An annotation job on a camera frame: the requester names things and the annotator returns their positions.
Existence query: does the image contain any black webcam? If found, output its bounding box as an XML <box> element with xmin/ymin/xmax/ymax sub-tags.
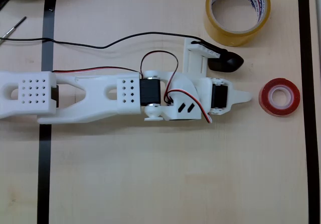
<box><xmin>207</xmin><ymin>52</ymin><xmax>245</xmax><ymax>73</ymax></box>

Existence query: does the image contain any black camera cable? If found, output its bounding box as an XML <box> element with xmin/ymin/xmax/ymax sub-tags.
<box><xmin>0</xmin><ymin>32</ymin><xmax>226</xmax><ymax>56</ymax></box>

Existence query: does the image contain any metal screwdriver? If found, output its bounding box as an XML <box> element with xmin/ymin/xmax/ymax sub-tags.
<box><xmin>0</xmin><ymin>16</ymin><xmax>27</xmax><ymax>43</ymax></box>

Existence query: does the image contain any black strap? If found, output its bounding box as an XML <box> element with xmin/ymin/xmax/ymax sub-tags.
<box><xmin>37</xmin><ymin>0</ymin><xmax>58</xmax><ymax>224</ymax></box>
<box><xmin>297</xmin><ymin>0</ymin><xmax>321</xmax><ymax>224</ymax></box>

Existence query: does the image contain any small red tape roll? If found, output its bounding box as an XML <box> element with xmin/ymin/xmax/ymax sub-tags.
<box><xmin>258</xmin><ymin>77</ymin><xmax>301</xmax><ymax>118</ymax></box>

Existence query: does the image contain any big yellow tape roll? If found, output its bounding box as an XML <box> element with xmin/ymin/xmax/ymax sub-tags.
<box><xmin>203</xmin><ymin>0</ymin><xmax>271</xmax><ymax>48</ymax></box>

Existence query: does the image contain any red white black servo wire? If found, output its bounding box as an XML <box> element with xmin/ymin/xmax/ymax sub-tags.
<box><xmin>164</xmin><ymin>89</ymin><xmax>213</xmax><ymax>124</ymax></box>

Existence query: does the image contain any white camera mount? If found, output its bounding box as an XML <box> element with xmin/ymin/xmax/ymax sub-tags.
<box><xmin>183</xmin><ymin>38</ymin><xmax>221</xmax><ymax>80</ymax></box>

